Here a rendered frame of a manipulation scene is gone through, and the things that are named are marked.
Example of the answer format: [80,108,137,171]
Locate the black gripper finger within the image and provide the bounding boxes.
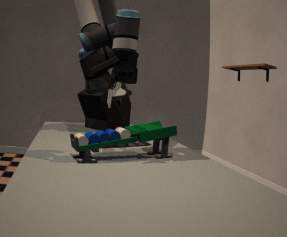
[107,71,126,109]
[116,83,132,106]

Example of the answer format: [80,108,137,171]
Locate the tan plastic bar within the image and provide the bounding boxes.
[115,127,131,139]
[75,133,88,146]

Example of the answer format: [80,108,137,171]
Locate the blue plastic bar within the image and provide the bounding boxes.
[105,128,120,141]
[85,131,99,144]
[95,130,110,143]

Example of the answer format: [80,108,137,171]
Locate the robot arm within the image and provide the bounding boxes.
[74,0,140,94]

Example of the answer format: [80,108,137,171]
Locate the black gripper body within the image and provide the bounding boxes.
[112,50,139,84]

